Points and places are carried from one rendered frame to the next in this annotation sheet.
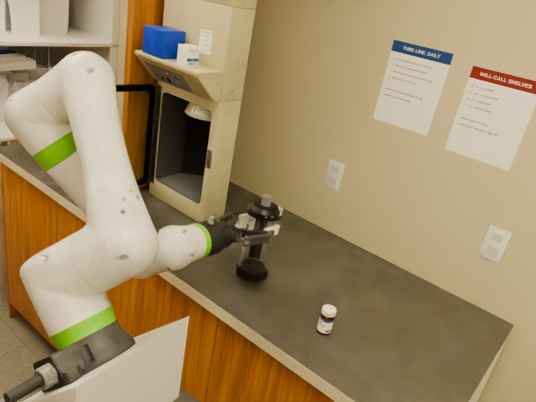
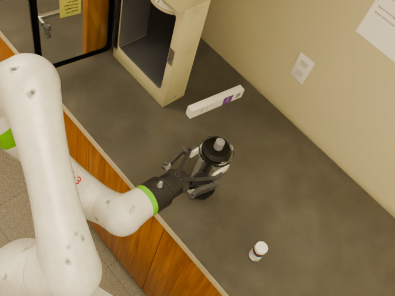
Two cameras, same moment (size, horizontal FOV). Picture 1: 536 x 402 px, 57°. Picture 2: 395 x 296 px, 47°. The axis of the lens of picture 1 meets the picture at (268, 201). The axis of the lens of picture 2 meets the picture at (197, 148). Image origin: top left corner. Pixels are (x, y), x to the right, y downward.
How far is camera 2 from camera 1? 0.70 m
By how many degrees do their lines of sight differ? 30
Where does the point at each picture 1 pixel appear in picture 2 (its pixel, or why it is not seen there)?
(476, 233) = not seen: outside the picture
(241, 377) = (181, 265)
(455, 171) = not seen: outside the picture
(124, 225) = (68, 277)
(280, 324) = (217, 246)
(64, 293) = not seen: outside the picture
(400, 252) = (349, 157)
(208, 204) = (168, 91)
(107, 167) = (52, 211)
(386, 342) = (307, 271)
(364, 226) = (321, 123)
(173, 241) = (121, 221)
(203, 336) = (153, 225)
